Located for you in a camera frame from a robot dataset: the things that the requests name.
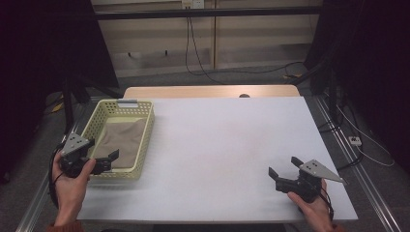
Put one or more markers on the black horizontal bar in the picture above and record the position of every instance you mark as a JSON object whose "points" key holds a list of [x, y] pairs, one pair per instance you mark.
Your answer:
{"points": [[209, 13]]}

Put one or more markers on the white power strip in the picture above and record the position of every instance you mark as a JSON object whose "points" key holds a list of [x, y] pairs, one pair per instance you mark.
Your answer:
{"points": [[355, 140]]}

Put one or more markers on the beige cloth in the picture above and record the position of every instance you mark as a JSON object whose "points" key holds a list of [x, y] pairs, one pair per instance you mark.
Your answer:
{"points": [[124, 141]]}

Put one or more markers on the metal floor rail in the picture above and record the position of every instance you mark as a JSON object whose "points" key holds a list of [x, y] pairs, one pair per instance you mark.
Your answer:
{"points": [[364, 180], [35, 206]]}

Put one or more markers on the white table board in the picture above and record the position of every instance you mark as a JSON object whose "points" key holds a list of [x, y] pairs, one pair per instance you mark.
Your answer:
{"points": [[225, 154]]}

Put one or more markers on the person's left hand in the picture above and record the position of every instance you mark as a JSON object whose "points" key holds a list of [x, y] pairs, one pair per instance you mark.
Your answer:
{"points": [[69, 196]]}

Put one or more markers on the wooden table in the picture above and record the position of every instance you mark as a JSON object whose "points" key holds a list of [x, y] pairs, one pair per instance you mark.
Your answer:
{"points": [[193, 91]]}

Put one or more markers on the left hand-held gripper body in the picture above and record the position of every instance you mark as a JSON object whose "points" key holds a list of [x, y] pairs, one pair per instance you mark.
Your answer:
{"points": [[74, 154]]}

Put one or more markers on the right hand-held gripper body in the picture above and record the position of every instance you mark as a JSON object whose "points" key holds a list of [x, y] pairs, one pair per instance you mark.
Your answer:
{"points": [[304, 187]]}

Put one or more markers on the person's right hand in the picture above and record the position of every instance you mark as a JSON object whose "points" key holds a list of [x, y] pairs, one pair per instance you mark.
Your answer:
{"points": [[312, 212]]}

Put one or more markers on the black curtain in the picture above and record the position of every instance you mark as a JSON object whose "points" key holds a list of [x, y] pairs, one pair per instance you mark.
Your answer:
{"points": [[377, 71], [38, 80]]}

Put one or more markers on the pale yellow plastic basket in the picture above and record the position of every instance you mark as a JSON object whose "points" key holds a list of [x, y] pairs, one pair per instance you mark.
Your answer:
{"points": [[145, 129]]}

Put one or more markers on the yellow floor tape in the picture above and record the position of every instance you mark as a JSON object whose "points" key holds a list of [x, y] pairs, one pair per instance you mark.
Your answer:
{"points": [[56, 108]]}

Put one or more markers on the white wall socket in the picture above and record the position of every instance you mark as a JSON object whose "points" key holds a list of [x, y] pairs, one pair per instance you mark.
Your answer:
{"points": [[192, 4]]}

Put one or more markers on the black stand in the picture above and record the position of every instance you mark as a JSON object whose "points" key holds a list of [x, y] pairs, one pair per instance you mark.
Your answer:
{"points": [[332, 96], [68, 106]]}

